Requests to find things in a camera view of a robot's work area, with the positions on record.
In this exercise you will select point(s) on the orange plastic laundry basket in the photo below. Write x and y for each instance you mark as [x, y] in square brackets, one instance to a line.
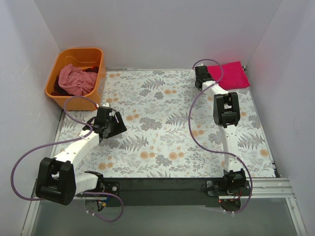
[83, 58]

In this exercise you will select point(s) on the magenta t shirt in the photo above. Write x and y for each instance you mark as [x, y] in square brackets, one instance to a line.
[234, 76]

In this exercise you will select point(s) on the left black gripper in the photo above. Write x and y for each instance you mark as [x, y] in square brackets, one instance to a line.
[114, 125]

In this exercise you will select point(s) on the aluminium frame rail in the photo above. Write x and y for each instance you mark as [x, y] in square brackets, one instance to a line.
[173, 207]

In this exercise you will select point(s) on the floral patterned table mat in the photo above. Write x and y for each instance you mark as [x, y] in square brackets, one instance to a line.
[170, 128]

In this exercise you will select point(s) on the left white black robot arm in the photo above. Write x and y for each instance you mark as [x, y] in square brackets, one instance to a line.
[57, 180]

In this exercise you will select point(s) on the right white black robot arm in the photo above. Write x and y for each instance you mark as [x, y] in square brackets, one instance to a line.
[226, 115]

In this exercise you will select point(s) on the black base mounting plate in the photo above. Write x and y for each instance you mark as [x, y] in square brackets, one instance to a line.
[166, 191]

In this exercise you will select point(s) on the light pink shirt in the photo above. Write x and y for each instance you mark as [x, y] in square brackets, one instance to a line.
[76, 82]

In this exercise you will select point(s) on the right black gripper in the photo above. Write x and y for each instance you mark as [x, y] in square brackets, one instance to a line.
[199, 82]

